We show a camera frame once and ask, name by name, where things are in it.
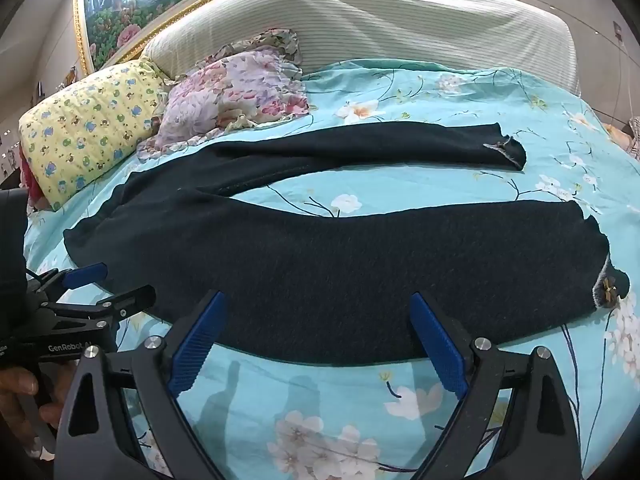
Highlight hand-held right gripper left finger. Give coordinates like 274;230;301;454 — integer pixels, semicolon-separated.
54;289;236;480

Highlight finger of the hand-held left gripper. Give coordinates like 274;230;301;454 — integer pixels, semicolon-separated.
49;284;158;321
29;261;109;294

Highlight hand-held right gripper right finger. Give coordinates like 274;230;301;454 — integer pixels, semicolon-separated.
400;291;583;480

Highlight black pants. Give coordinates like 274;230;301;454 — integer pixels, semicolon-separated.
63;121;630;367

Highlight person's left hand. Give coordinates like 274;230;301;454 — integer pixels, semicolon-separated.
0;361;77;455

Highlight red cloth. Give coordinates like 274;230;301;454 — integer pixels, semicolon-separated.
19;157;51;211

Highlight yellow printed pillow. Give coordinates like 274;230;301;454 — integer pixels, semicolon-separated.
19;58;168;212

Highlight pink floral ruffled pillow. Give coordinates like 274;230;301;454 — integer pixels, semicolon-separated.
137;30;313;162

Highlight light blue floral bedsheet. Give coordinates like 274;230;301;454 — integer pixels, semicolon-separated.
22;57;640;480

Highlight gold framed landscape painting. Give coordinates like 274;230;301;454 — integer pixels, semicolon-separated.
72;0;505;76

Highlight striped padded headboard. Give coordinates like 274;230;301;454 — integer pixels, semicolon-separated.
142;0;582;97

